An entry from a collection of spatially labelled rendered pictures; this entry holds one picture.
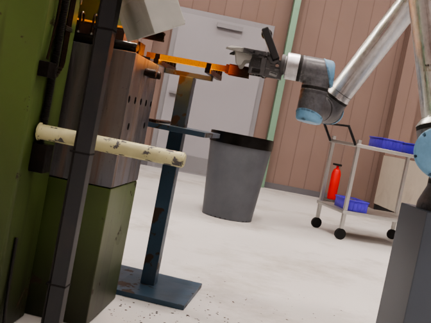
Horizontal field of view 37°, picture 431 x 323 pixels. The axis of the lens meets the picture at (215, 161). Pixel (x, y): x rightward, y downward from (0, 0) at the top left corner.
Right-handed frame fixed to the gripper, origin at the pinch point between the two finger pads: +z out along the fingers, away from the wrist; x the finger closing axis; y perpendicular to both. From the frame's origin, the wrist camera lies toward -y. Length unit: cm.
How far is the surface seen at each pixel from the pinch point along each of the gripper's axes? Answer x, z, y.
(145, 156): -39, 13, 39
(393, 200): 594, -175, 78
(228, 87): 641, 60, -25
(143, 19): -65, 14, 5
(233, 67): 32.8, -0.1, 2.9
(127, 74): -15.9, 28.6, 15.8
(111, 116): -15.8, 31.1, 30.1
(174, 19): -69, 6, 4
